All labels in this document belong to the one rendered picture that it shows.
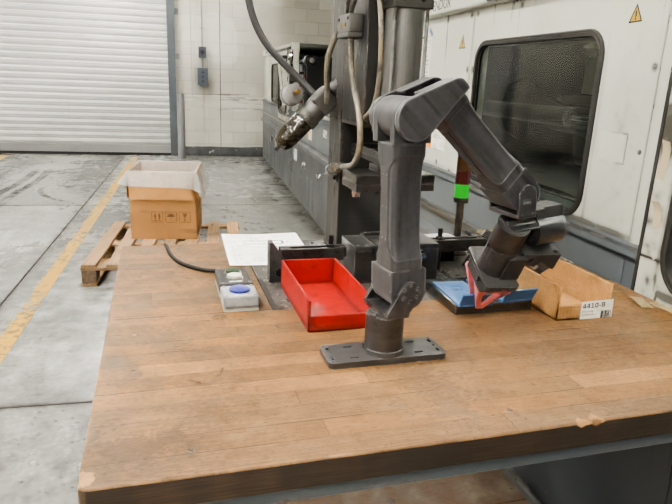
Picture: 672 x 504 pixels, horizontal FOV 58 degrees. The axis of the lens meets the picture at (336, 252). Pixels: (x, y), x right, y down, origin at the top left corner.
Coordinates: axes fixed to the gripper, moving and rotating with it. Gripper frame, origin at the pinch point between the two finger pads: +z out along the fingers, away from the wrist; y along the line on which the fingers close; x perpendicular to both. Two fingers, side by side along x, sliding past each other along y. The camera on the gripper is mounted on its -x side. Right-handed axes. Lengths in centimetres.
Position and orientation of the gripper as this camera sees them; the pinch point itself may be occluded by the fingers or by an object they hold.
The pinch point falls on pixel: (477, 298)
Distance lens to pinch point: 119.9
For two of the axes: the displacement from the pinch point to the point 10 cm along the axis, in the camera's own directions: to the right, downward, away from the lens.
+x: -9.7, 0.1, -2.3
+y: -1.6, -7.2, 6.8
